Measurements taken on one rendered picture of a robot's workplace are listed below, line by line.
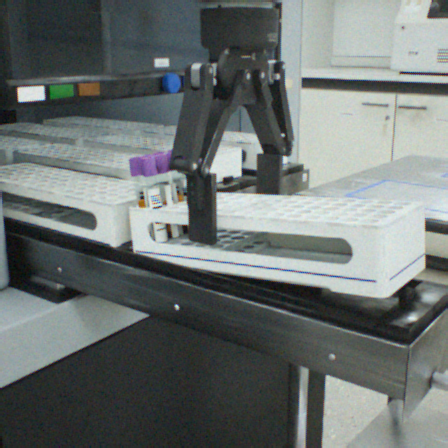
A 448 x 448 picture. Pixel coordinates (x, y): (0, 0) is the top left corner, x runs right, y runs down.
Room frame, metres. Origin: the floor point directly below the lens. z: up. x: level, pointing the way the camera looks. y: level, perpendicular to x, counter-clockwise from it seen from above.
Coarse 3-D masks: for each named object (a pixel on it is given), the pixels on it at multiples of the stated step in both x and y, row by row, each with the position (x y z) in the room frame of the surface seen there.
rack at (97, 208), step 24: (0, 168) 0.88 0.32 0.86; (24, 168) 0.89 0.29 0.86; (48, 168) 0.88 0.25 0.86; (24, 192) 0.77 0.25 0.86; (48, 192) 0.74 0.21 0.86; (72, 192) 0.74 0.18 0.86; (96, 192) 0.74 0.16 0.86; (120, 192) 0.74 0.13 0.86; (24, 216) 0.77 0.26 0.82; (48, 216) 0.81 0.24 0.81; (72, 216) 0.83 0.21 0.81; (96, 216) 0.69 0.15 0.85; (120, 216) 0.68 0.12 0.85; (120, 240) 0.68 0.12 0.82
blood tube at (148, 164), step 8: (144, 160) 0.64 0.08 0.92; (152, 160) 0.65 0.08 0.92; (144, 168) 0.64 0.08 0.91; (152, 168) 0.64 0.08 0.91; (152, 176) 0.64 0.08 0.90; (152, 184) 0.64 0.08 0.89; (152, 192) 0.64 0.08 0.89; (152, 200) 0.64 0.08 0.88; (160, 200) 0.65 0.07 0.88; (152, 208) 0.64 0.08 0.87; (160, 224) 0.64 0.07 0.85; (160, 232) 0.64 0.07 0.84; (160, 240) 0.64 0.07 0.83
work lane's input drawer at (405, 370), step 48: (48, 240) 0.73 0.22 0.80; (96, 288) 0.67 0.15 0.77; (144, 288) 0.62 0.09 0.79; (192, 288) 0.58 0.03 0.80; (240, 288) 0.56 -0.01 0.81; (288, 288) 0.58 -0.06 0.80; (432, 288) 0.55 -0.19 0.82; (240, 336) 0.55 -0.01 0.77; (288, 336) 0.52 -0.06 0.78; (336, 336) 0.49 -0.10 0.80; (384, 336) 0.47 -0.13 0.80; (432, 336) 0.49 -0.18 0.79; (384, 384) 0.46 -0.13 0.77; (432, 384) 0.50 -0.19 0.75
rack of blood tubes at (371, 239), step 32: (224, 224) 0.58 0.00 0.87; (256, 224) 0.56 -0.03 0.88; (288, 224) 0.54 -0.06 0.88; (320, 224) 0.52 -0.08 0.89; (352, 224) 0.50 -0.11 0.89; (384, 224) 0.49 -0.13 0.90; (416, 224) 0.54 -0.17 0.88; (160, 256) 0.63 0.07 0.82; (192, 256) 0.60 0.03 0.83; (224, 256) 0.58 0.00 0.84; (256, 256) 0.56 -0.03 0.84; (288, 256) 0.61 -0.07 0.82; (320, 256) 0.60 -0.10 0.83; (352, 256) 0.59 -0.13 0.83; (384, 256) 0.49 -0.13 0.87; (416, 256) 0.54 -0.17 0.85; (352, 288) 0.50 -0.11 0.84; (384, 288) 0.48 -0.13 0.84
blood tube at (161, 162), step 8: (160, 160) 0.66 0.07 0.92; (160, 168) 0.66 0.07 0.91; (168, 168) 0.66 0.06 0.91; (160, 176) 0.66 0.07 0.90; (168, 176) 0.66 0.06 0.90; (160, 184) 0.66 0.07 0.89; (168, 184) 0.66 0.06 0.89; (160, 192) 0.66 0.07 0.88; (168, 192) 0.66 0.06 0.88; (168, 200) 0.66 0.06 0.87; (168, 224) 0.66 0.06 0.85; (176, 224) 0.66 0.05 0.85; (168, 232) 0.66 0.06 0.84; (176, 232) 0.66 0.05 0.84
